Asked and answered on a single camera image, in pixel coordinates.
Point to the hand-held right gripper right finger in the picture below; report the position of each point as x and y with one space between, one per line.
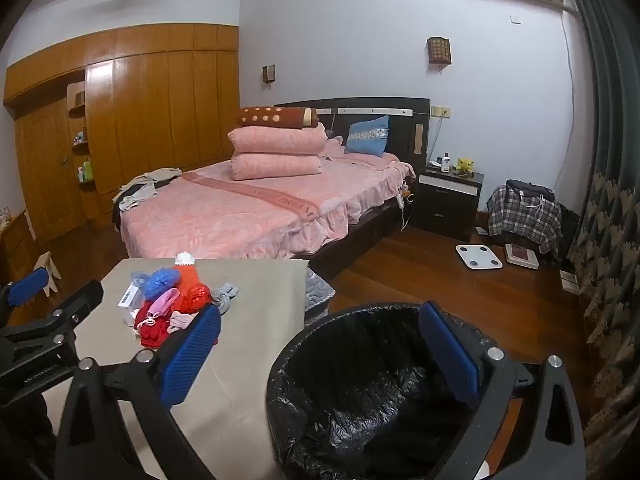
450 355

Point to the wooden wardrobe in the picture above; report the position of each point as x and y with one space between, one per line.
150 110

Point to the patterned curtain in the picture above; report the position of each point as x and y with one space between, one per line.
610 185

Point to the pink bedspread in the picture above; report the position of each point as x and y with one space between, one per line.
240 215

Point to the brown dotted pillow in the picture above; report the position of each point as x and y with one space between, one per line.
270 116

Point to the grey quilted cushion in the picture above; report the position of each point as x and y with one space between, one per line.
317 290

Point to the dark nightstand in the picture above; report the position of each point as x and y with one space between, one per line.
447 207

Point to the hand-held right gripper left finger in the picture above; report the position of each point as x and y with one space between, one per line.
192 355

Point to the wall socket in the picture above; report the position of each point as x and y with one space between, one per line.
441 111

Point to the small wooden stool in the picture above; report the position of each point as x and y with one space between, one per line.
47 267

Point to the white paper box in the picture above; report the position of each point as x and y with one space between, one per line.
128 301

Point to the wooden sideboard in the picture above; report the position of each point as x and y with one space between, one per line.
15 255

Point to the blue plastic bag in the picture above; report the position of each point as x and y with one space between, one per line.
157 281

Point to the small wall lamp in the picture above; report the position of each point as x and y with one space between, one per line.
269 74

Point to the large wall lamp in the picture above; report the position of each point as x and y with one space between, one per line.
439 51

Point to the white bathroom scale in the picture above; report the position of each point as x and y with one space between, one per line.
478 256

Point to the red fabric piece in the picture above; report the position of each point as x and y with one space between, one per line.
152 337

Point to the grey sock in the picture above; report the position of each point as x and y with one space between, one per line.
225 294

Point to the person's left forearm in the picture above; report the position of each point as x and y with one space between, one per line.
22 435

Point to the yellow plush toy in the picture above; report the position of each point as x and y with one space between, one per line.
465 166

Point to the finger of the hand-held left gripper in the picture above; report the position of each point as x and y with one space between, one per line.
30 286
82 300

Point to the black bin with bag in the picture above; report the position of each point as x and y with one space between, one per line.
360 410

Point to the beige table cloth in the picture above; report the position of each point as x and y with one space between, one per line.
250 310

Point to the red plastic bag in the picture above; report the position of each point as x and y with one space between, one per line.
197 298

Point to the blue pillow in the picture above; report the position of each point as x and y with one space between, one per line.
367 135

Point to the pile of clothes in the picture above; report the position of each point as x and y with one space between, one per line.
142 187

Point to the orange foam net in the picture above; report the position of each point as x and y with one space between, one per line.
187 275

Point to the pink cloth piece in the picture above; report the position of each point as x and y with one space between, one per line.
167 302

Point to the bathroom scale with red panel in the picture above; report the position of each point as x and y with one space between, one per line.
521 255

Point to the red gloves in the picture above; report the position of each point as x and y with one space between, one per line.
145 315

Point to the white floor box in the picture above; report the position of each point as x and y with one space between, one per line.
570 281

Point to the dark wooden bed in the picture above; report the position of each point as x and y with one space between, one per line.
360 230

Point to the plaid jacket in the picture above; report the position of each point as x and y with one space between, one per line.
525 217

